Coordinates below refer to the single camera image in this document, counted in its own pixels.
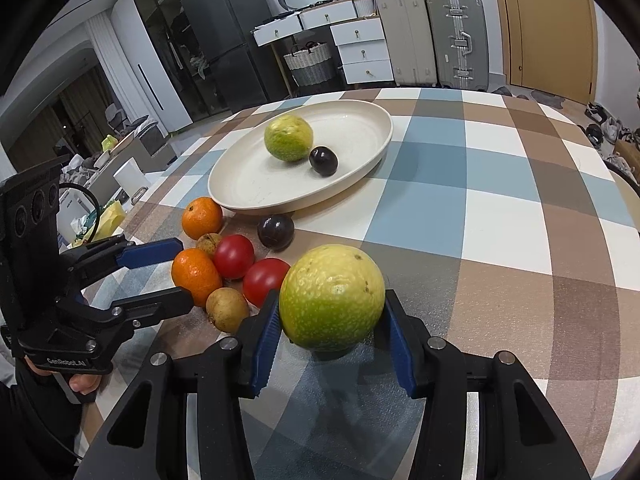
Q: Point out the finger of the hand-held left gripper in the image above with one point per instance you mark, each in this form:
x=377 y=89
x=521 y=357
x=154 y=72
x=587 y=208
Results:
x=150 y=252
x=160 y=302

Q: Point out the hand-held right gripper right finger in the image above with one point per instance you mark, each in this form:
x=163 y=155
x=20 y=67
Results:
x=400 y=352

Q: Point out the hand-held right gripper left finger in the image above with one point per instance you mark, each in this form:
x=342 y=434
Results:
x=265 y=345

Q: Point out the orange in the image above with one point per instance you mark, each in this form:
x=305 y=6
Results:
x=202 y=218
x=196 y=276

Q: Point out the small brown fruit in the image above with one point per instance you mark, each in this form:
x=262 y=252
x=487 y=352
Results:
x=209 y=244
x=227 y=309

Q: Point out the red tomato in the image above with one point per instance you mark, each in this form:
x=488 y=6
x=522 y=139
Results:
x=233 y=256
x=265 y=281

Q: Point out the large green yellow citrus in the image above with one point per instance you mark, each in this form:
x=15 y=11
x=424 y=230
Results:
x=288 y=137
x=330 y=297

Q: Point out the dark purple plum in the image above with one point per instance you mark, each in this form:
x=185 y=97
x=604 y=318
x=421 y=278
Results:
x=323 y=161
x=275 y=231

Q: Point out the cream oval plate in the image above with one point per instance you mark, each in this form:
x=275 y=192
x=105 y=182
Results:
x=350 y=130

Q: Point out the person's left forearm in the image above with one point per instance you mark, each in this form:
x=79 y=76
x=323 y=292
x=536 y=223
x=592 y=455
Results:
x=30 y=425

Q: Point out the person's left hand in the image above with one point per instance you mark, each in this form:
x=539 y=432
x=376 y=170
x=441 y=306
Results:
x=85 y=384

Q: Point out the yellow bag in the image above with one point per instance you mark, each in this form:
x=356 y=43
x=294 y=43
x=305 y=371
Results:
x=107 y=220

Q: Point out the white cylindrical bin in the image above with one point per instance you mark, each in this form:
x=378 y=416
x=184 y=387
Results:
x=131 y=177

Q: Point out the checked tablecloth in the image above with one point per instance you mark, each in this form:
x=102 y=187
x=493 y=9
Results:
x=500 y=210

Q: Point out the white wardrobe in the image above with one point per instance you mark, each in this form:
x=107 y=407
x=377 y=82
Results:
x=145 y=75

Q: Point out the dark glass cabinet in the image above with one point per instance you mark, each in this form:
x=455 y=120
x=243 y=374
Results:
x=160 y=35

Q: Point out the black refrigerator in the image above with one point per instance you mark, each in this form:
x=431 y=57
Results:
x=225 y=35

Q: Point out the woven laundry basket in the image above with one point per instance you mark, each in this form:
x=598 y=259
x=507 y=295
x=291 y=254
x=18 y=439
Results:
x=310 y=65

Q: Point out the white drawer dresser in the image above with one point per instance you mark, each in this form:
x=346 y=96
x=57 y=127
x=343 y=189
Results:
x=360 y=55

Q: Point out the pile of shoes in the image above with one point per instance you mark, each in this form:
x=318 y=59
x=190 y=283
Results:
x=607 y=127

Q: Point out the beige suitcase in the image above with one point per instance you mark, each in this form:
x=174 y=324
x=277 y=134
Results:
x=405 y=35

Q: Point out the silver suitcase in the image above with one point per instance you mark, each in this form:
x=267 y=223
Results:
x=457 y=40

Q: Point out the wooden door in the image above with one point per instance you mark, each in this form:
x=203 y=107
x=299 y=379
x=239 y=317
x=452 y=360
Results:
x=545 y=25

